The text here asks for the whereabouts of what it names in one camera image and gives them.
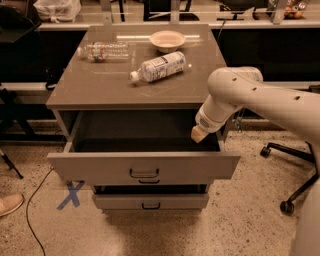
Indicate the white plastic bag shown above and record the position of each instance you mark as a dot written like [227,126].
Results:
[57,11]

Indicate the black tripod leg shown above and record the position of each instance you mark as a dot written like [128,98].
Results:
[10,164]

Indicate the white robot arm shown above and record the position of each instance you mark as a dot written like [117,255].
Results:
[233,88]

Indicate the grey drawer cabinet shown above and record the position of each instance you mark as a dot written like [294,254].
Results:
[87,86]

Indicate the fruit pile on shelf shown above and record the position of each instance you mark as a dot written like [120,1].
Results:
[294,9]

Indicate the grey top drawer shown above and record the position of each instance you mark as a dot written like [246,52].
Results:
[120,147]

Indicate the beige paper bowl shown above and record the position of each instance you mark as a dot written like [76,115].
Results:
[167,41]

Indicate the grey bottom drawer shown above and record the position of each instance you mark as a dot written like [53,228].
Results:
[151,201]

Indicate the clear plastic water bottle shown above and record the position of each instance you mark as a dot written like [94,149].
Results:
[99,52]

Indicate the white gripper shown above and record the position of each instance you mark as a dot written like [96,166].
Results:
[204,123]

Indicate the labelled plastic bottle white cap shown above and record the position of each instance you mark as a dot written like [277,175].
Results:
[159,67]

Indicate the tan shoe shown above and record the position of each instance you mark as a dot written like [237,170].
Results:
[11,203]

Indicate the blue tape cross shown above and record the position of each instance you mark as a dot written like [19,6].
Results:
[72,196]

